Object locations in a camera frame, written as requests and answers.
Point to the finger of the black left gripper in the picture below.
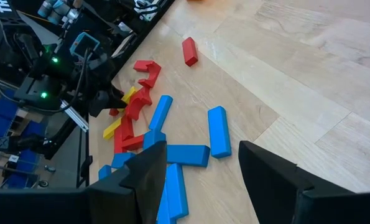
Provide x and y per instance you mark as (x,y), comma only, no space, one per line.
(116,95)
(99,104)

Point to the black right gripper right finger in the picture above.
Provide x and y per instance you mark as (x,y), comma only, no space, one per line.
(275,193)

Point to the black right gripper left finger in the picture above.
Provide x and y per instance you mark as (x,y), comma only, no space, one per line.
(141,193)

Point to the yellow wooden block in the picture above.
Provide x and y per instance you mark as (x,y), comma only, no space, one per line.
(129,94)
(111,128)

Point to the blue wooden block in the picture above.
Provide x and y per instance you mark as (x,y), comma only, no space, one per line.
(121,159)
(153,138)
(187,155)
(163,213)
(160,112)
(219,132)
(176,189)

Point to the red wooden arch block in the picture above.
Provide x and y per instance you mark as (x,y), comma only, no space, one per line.
(138,102)
(150,73)

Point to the blue plastic crate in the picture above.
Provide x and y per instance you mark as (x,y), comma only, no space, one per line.
(1,118)

